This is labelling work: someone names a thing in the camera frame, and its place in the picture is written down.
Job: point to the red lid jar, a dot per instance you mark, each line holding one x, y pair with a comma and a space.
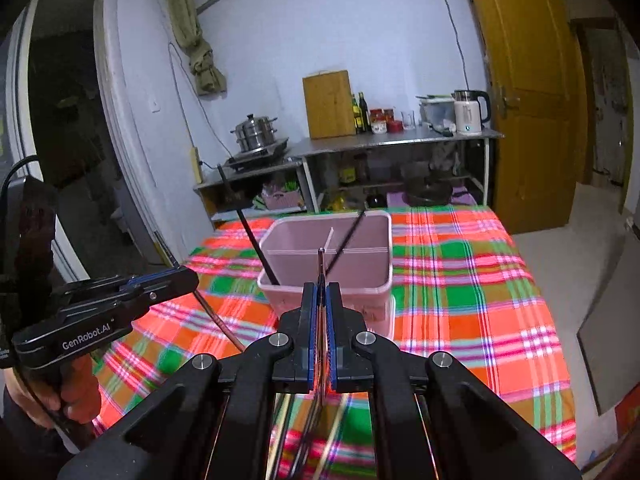
378, 121

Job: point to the yellow wooden door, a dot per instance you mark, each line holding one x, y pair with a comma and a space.
530, 85

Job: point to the clear plastic storage box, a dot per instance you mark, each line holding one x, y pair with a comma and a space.
436, 110

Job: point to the wooden cutting board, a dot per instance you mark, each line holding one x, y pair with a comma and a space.
327, 105

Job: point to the yellow label bottle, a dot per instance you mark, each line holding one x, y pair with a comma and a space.
347, 172

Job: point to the plaid tablecloth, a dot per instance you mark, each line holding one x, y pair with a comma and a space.
450, 285

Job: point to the clear glass cup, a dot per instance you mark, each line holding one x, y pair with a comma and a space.
408, 120

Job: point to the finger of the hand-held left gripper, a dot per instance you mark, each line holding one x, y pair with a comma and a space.
170, 290
115, 282

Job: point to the green knotted curtain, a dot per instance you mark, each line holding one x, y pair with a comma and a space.
192, 35

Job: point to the steel steamer pot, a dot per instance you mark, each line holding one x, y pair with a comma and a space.
256, 132

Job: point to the white door frame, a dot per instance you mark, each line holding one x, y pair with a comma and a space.
127, 125

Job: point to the grey refrigerator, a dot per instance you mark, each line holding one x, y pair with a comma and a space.
612, 325

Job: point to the person's left forearm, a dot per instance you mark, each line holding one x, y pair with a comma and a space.
25, 455

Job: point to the small pink basket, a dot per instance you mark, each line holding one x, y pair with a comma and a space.
282, 200

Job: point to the induction cooker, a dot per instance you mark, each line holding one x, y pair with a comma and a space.
255, 155

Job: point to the person's left hand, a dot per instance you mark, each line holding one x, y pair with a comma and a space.
80, 385

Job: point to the low metal shelf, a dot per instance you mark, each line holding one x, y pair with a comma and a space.
235, 180

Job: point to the white electric kettle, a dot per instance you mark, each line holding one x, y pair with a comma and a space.
470, 112

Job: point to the beige power strip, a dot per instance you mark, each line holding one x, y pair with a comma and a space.
196, 165

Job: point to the black pan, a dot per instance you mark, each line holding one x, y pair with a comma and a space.
429, 191

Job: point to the black chopstick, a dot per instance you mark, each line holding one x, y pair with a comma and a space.
350, 237
255, 240

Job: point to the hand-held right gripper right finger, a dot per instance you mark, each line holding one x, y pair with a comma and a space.
331, 320

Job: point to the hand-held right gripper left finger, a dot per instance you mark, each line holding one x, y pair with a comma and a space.
312, 320

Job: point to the metal kitchen shelf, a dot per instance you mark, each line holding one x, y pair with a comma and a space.
390, 141

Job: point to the pink utensil basket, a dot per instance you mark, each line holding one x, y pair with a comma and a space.
285, 305

